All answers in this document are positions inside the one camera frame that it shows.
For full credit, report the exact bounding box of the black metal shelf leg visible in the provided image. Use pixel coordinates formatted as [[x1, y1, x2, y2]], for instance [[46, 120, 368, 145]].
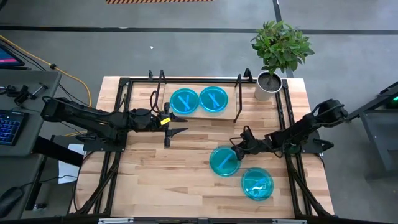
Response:
[[233, 73, 244, 124], [154, 70, 167, 123]]

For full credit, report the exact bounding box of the grey raised desk top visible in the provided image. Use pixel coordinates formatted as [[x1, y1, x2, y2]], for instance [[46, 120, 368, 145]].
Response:
[[0, 68, 62, 157]]

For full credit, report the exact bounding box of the black computer mouse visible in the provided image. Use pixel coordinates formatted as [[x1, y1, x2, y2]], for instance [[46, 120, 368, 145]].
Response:
[[0, 185, 25, 218]]

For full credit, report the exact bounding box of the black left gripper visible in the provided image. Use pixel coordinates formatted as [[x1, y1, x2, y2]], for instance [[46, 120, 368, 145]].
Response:
[[132, 103, 189, 148]]

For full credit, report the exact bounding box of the white paper sheet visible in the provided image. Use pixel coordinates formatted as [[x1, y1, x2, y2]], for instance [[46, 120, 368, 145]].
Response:
[[58, 142, 85, 185]]

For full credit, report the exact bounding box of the black flat desk bracket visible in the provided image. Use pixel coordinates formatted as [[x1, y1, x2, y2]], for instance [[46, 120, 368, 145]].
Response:
[[32, 136, 85, 167]]

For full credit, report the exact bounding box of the black aluminium table frame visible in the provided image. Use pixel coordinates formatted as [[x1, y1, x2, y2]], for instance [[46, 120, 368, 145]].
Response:
[[68, 76, 336, 218]]

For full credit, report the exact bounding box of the silver aluminium bracket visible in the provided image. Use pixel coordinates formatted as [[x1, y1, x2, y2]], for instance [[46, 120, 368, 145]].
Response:
[[98, 217, 134, 224], [272, 218, 308, 224]]

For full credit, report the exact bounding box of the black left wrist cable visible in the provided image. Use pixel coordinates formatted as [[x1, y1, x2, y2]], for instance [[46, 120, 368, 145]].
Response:
[[150, 90, 161, 114]]

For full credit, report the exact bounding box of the grey metal cart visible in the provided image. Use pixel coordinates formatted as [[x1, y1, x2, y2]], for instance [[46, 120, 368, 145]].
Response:
[[343, 80, 398, 180]]

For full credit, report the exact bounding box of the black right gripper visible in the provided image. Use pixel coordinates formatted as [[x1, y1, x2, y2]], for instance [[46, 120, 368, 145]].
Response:
[[231, 127, 272, 161]]

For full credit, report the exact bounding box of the black computer monitor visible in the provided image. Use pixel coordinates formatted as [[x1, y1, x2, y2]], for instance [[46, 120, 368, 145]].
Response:
[[0, 44, 25, 70]]

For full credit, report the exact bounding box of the dark low desk top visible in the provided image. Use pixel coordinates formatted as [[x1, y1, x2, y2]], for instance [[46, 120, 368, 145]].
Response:
[[0, 152, 47, 220]]

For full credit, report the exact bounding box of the black metal rack frame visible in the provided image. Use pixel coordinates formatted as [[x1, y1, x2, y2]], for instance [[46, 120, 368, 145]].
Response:
[[160, 83, 239, 122]]

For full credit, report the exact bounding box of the black desk clamp tool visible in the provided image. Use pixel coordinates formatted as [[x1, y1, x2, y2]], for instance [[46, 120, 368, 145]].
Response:
[[5, 83, 50, 106]]

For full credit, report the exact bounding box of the black backlit keyboard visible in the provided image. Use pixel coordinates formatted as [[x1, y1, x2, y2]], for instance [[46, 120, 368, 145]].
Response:
[[0, 109, 29, 147]]

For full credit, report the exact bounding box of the yellow cable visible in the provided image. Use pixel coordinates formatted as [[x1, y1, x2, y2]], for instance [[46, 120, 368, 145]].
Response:
[[0, 34, 93, 108]]

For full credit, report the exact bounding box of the white plant pot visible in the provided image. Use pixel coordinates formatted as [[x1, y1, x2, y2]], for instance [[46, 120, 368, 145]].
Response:
[[254, 70, 284, 101]]

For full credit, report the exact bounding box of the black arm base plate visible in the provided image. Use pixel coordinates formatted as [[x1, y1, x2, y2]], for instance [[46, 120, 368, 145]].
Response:
[[300, 129, 335, 155], [82, 134, 127, 153]]

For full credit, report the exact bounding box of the green leafy plant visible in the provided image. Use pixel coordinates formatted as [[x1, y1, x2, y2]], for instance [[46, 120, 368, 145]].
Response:
[[251, 20, 315, 77]]

